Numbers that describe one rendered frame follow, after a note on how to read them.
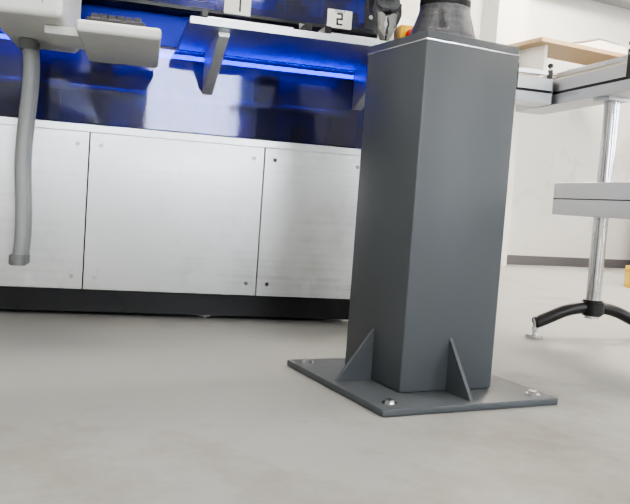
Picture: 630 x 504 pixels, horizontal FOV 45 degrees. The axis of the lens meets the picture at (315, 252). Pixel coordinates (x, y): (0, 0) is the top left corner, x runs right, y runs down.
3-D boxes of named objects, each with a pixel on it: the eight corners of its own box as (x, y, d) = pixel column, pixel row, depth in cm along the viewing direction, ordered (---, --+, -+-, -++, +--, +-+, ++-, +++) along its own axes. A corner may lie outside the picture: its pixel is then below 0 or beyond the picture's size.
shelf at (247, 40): (175, 53, 248) (175, 47, 248) (379, 77, 266) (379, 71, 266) (189, 22, 201) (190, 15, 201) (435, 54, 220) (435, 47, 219)
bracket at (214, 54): (202, 93, 243) (204, 52, 242) (211, 94, 244) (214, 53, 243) (216, 79, 210) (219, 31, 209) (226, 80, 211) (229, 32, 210)
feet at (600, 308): (520, 335, 267) (523, 295, 266) (642, 338, 280) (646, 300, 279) (532, 339, 259) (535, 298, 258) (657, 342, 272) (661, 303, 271)
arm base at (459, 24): (489, 46, 172) (492, 1, 172) (433, 35, 166) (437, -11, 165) (449, 55, 186) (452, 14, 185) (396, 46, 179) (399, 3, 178)
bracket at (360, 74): (351, 109, 256) (354, 70, 255) (360, 110, 257) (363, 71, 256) (386, 98, 223) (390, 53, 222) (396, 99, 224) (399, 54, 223)
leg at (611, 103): (572, 315, 272) (593, 98, 267) (594, 316, 274) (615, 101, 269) (587, 319, 263) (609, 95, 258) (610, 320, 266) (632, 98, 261)
